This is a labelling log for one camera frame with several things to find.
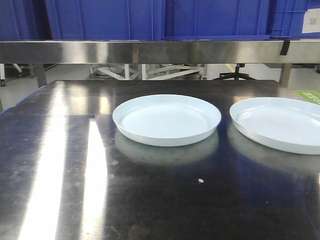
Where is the blue plastic crate, left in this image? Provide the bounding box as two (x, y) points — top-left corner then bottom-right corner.
(45, 0), (166, 41)

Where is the blue plastic crate, middle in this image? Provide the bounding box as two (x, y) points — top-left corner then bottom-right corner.
(164, 0), (270, 41)

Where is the white metal frame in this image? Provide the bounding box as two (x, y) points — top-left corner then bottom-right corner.
(89, 64), (208, 81)

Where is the blue plastic crate, right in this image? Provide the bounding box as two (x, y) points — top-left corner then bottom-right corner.
(267, 0), (320, 39)

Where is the black tape strip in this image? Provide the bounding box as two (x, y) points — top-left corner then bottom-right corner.
(279, 40), (291, 56)

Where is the stainless steel shelf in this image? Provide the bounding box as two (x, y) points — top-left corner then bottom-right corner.
(0, 39), (320, 87)

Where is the black office chair base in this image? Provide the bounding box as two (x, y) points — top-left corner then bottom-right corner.
(213, 63), (255, 81)

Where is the blue plastic crate, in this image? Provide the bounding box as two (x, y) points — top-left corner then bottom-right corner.
(164, 0), (270, 41)
(267, 0), (320, 39)
(45, 0), (166, 41)

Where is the white label on crate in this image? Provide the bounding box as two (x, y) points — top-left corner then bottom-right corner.
(302, 8), (320, 34)

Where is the dark blue crate far left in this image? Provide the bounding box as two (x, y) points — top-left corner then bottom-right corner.
(0, 0), (52, 41)

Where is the light blue plate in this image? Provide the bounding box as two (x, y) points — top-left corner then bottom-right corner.
(229, 97), (320, 155)
(112, 94), (222, 147)

